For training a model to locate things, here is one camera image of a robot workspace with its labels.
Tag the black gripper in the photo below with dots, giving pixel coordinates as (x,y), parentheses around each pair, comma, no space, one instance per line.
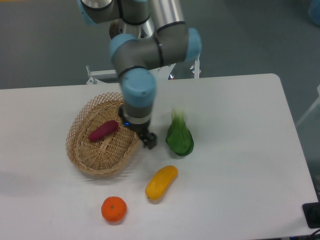
(138,119)

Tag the purple sweet potato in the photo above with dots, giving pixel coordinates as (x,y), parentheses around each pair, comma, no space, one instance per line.
(104,130)

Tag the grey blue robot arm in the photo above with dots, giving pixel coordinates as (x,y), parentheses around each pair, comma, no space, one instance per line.
(133,57)

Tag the woven wicker basket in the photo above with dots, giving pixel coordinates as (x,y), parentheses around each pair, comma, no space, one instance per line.
(106,156)

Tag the green bok choy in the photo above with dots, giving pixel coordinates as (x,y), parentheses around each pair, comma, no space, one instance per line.
(179,138)

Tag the yellow mango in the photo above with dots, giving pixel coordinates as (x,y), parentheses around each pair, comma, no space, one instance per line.
(160,183)

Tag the orange tangerine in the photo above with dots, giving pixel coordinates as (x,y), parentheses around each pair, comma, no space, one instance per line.
(113,209)

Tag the black device at table edge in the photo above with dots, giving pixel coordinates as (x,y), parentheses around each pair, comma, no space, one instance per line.
(312,214)

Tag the blue object top right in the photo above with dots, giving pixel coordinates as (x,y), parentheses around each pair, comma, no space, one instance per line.
(314,12)

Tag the white metal base frame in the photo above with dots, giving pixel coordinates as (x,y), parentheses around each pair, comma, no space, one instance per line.
(165,72)

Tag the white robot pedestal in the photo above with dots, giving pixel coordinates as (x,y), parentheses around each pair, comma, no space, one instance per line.
(116,28)

